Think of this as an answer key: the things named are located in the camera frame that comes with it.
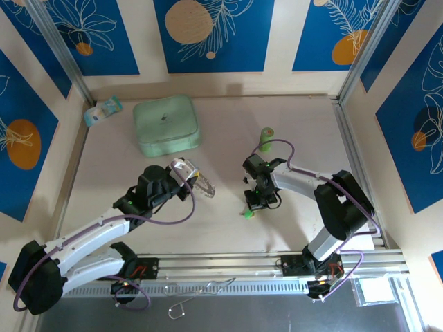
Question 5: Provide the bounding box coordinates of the green cylindrical bottle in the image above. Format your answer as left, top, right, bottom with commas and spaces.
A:
258, 127, 276, 154

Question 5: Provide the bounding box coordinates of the mint green zipper case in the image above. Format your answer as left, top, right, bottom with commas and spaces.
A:
133, 94, 203, 159

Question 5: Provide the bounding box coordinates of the blue wet wipes packet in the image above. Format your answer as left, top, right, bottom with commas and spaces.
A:
84, 95, 125, 128

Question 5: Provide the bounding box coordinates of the clear plastic bag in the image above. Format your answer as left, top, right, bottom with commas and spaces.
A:
351, 276, 399, 307

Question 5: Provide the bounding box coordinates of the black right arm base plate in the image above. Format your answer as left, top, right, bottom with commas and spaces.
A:
280, 255, 347, 277

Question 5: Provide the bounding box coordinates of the aluminium side rail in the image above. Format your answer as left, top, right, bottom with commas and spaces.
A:
50, 102, 94, 257
331, 98, 387, 248

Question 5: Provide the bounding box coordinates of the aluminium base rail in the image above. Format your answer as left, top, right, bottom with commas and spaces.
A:
34, 254, 408, 277

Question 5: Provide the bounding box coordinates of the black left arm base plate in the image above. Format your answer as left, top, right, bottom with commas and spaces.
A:
133, 257, 160, 280

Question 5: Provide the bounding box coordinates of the grey slotted cable duct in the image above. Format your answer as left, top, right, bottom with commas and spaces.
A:
65, 280, 310, 297

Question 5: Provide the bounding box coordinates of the bent metal wire hook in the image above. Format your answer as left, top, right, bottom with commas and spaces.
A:
163, 277, 237, 321

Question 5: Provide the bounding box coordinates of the aluminium frame post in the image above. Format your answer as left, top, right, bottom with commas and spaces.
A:
24, 0, 97, 107
336, 0, 404, 104

